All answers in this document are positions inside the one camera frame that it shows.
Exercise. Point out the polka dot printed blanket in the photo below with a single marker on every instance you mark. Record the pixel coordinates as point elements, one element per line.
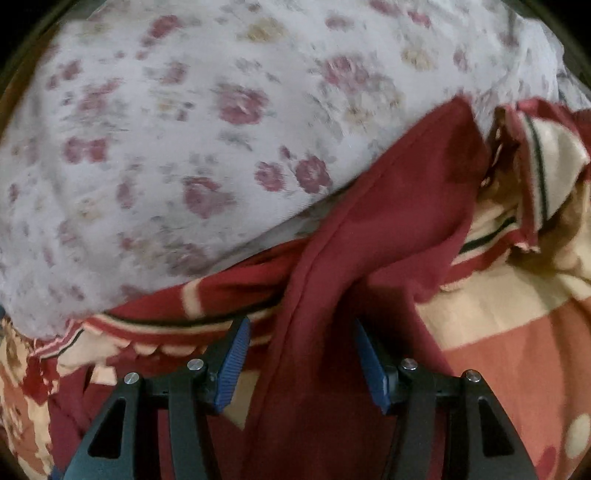
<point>508,350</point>

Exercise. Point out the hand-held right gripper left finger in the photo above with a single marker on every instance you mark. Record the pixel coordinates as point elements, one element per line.
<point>233,364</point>

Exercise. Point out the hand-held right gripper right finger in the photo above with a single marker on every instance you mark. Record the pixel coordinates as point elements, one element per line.
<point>373,364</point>

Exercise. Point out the maroon garment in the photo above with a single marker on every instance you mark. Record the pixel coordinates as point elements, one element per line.
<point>369,207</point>

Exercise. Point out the white floral bed sheet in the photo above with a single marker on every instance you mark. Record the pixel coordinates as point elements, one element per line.
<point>184,115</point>

